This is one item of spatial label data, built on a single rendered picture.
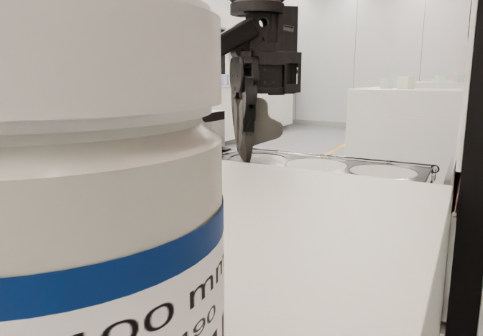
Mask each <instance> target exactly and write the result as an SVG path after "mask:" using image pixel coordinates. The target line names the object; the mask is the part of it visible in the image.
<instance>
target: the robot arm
mask: <svg viewBox="0 0 483 336"><path fill-rule="evenodd" d="M229 1H230V2H231V4H230V15H231V16H234V17H244V18H246V19H245V20H243V21H241V22H239V23H238V24H235V25H234V26H233V27H230V28H228V29H227V30H225V31H223V32H222V33H221V57H222V56H224V55H225V54H227V53H230V54H231V56H232V58H231V61H230V75H229V77H230V86H231V109H232V118H233V126H234V136H235V140H236V149H237V152H238V154H239V155H240V157H241V159H242V160H243V162H244V163H250V160H251V156H252V148H253V146H255V145H258V144H261V143H263V142H267V141H270V140H274V139H277V138H279V137H280V136H281V135H282V133H283V125H282V124H281V123H280V122H278V121H276V120H274V119H272V118H270V116H269V114H268V104H267V102H266V100H265V99H263V98H259V97H258V98H257V94H268V95H285V94H294V93H300V87H301V60H302V53H301V52H297V47H298V6H284V3H283V2H284V1H285V0H229ZM259 21H261V22H262V27H261V26H260V24H259ZM297 68H298V69H297ZM297 74H298V84H296V75H297Z"/></svg>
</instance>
